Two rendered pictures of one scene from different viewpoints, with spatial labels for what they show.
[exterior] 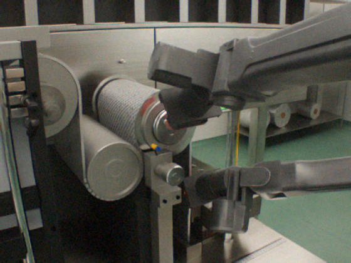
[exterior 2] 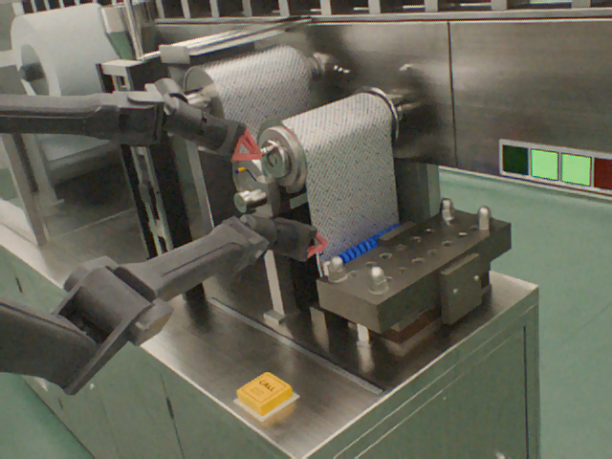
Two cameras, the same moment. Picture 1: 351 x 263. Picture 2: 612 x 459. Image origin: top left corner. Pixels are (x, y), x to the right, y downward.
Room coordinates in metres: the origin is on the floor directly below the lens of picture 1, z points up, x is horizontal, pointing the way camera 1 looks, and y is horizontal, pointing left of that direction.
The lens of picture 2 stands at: (0.62, -1.20, 1.62)
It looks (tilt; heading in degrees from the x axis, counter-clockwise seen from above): 23 degrees down; 85
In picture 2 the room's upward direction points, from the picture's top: 9 degrees counter-clockwise
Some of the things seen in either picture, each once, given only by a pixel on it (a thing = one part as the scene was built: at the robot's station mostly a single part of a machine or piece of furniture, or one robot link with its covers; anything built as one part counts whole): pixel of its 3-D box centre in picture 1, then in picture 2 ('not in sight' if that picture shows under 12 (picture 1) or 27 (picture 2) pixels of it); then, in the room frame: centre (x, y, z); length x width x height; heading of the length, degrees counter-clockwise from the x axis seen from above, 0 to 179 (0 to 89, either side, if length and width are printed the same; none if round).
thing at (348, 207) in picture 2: (163, 162); (356, 207); (0.82, 0.04, 1.11); 0.23 x 0.01 x 0.18; 33
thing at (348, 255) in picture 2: not in sight; (367, 247); (0.83, 0.02, 1.03); 0.21 x 0.04 x 0.03; 33
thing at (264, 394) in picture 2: not in sight; (265, 393); (0.58, -0.23, 0.91); 0.07 x 0.07 x 0.02; 33
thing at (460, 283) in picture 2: not in sight; (462, 288); (0.98, -0.11, 0.97); 0.10 x 0.03 x 0.11; 33
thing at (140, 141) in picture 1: (167, 124); (281, 156); (0.69, 0.03, 1.25); 0.15 x 0.01 x 0.15; 123
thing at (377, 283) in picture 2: not in sight; (377, 278); (0.81, -0.16, 1.05); 0.04 x 0.04 x 0.04
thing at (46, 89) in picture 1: (42, 102); (192, 105); (0.53, 0.22, 1.34); 0.06 x 0.06 x 0.06; 33
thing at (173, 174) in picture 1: (173, 174); (244, 201); (0.60, 0.01, 1.18); 0.04 x 0.02 x 0.04; 123
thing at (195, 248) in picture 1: (164, 225); (366, 289); (0.82, 0.04, 0.92); 0.28 x 0.04 x 0.04; 33
